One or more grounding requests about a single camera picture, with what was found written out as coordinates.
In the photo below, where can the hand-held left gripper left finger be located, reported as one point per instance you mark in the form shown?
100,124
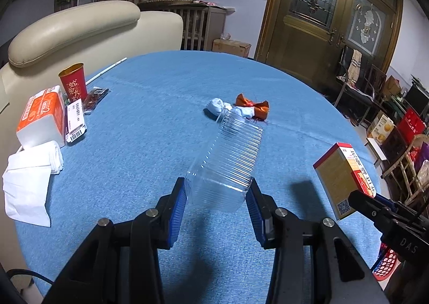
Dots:
177,215

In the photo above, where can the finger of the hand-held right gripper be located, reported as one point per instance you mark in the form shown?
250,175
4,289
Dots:
400,206
367,205

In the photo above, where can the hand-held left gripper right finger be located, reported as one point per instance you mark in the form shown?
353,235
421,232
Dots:
254,215

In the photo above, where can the red plastic basket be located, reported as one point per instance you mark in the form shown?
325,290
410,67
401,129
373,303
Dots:
385,267

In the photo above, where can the small cardboard box red label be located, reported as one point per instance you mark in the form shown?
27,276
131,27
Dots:
335,180

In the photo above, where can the clear plastic bottle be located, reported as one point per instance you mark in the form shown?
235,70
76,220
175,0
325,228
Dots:
228,163

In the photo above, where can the orange wrapper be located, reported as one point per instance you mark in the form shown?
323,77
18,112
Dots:
259,109

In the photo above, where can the light blue knotted cloth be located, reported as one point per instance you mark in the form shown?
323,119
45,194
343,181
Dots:
214,105

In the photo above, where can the wicker chair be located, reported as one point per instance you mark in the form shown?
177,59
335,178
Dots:
402,170

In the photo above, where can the small white stool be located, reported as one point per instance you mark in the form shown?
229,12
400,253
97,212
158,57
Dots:
375,148

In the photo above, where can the yellow printed box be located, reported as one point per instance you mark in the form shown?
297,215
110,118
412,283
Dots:
380,128

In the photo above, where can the red gift bag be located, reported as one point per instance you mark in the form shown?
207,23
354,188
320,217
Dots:
410,123

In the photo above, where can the black monitor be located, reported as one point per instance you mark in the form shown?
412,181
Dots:
417,98

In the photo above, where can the dark wooden armchair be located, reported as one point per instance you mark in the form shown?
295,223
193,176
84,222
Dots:
372,89

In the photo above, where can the open cardboard box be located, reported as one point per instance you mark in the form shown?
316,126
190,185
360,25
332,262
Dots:
391,88

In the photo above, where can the black metal chair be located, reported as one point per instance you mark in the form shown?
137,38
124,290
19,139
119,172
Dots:
348,72

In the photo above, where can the white labelled packet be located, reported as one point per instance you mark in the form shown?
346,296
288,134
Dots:
75,121

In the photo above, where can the red snack packet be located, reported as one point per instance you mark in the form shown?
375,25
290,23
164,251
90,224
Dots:
95,99

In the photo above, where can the folded white tissues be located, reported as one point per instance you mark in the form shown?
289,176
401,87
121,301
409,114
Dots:
43,156

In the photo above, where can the white tissue sheet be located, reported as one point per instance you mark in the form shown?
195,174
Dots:
26,193

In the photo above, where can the white plastic tube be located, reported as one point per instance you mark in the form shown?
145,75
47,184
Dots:
107,70

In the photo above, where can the red paper cup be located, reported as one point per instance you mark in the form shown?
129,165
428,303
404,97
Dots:
73,84

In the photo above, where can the orange tissue pack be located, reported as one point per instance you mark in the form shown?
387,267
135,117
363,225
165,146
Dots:
42,116

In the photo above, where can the brown cardboard box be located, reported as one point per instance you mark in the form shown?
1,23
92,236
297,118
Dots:
231,46

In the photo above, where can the wooden double door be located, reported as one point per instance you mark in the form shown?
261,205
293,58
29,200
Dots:
295,32

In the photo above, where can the wooden slatted crib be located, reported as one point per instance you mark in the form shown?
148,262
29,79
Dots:
197,26

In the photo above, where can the cream leather sofa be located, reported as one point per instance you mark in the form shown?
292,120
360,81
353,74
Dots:
83,32

